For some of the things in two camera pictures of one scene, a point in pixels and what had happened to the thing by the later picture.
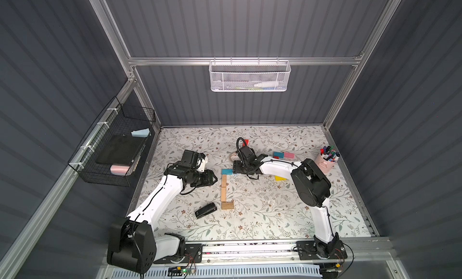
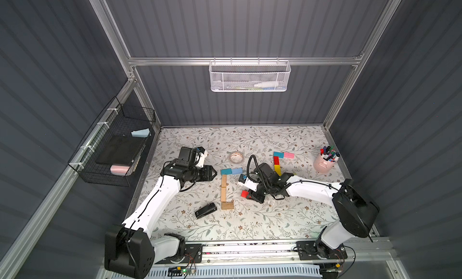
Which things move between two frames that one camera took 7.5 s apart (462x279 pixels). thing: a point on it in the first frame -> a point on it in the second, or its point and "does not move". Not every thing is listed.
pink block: (287, 154) does not move
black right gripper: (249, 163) -> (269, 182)
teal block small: (277, 155) does not move
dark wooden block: (227, 205) does not move
